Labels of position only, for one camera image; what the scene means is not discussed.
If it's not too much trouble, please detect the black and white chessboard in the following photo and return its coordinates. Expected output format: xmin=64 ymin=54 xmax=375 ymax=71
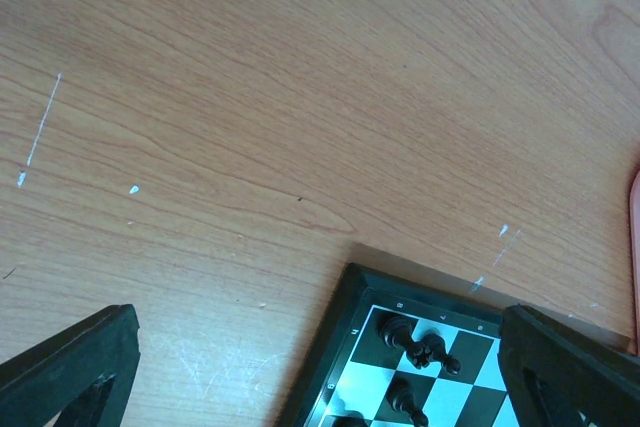
xmin=276 ymin=263 xmax=518 ymax=426

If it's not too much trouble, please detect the black chess piece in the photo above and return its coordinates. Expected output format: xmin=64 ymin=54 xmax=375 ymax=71
xmin=332 ymin=412 xmax=369 ymax=427
xmin=379 ymin=315 xmax=431 ymax=369

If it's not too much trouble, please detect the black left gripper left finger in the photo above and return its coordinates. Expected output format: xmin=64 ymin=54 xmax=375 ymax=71
xmin=1 ymin=304 xmax=140 ymax=426

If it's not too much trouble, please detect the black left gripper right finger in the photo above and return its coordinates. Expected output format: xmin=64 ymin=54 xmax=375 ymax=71
xmin=498 ymin=305 xmax=639 ymax=426

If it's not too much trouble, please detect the pink plastic tray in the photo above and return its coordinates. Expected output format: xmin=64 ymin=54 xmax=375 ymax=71
xmin=629 ymin=173 xmax=640 ymax=351

